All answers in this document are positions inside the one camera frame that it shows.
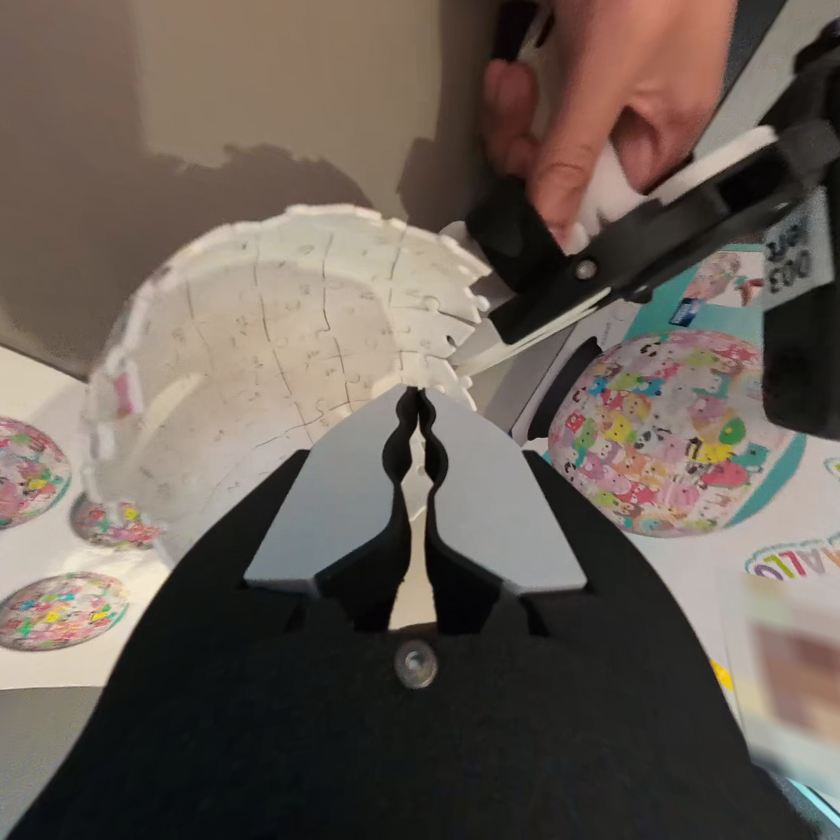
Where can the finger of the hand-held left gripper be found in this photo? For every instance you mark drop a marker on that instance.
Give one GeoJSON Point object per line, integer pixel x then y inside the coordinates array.
{"type": "Point", "coordinates": [525, 334]}

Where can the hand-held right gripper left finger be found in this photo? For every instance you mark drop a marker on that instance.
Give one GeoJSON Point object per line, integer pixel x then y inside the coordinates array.
{"type": "Point", "coordinates": [328, 512]}

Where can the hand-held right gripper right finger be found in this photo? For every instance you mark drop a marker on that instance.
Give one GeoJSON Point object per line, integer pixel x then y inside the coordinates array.
{"type": "Point", "coordinates": [505, 518]}

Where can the colourful puzzle ball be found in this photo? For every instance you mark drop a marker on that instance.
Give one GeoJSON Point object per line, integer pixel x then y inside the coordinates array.
{"type": "Point", "coordinates": [262, 354]}

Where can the white puzzle box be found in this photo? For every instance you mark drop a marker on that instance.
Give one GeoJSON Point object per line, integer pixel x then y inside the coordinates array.
{"type": "Point", "coordinates": [656, 426]}

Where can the puzzle instruction leaflet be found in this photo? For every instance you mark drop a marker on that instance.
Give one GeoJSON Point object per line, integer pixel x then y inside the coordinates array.
{"type": "Point", "coordinates": [19, 394]}

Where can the person's left hand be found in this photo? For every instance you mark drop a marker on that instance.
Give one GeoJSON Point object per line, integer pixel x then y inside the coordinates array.
{"type": "Point", "coordinates": [623, 72]}

